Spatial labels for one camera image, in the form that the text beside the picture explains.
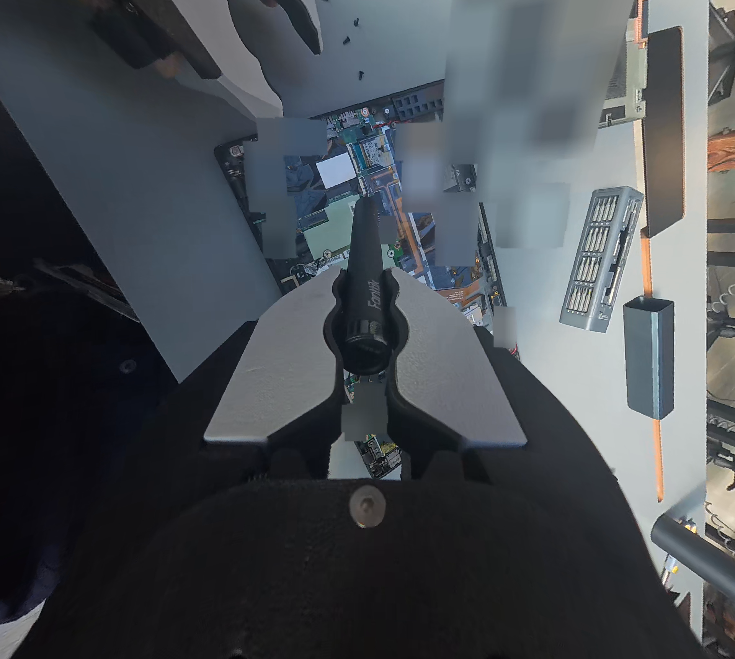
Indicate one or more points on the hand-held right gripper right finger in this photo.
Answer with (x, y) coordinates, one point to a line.
(453, 372)

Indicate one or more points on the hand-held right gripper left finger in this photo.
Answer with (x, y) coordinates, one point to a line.
(275, 372)

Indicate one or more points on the black electric screwdriver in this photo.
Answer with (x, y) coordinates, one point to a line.
(367, 268)

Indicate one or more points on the black laptop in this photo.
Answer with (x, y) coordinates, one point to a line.
(339, 211)

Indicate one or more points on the white desk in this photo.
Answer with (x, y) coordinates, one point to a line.
(143, 182)

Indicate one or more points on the grey screwdriver bit case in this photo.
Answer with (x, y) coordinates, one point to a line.
(597, 257)

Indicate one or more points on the grey rectangular sleeve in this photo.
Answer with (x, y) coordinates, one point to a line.
(649, 360)

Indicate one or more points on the person's dark clothing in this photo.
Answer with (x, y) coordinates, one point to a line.
(57, 383)

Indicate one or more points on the black metal tube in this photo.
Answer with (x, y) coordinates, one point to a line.
(677, 535)

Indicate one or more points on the black flat pad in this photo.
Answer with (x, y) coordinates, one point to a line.
(663, 130)

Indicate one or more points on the grey removed laptop part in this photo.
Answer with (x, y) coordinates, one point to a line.
(631, 79)

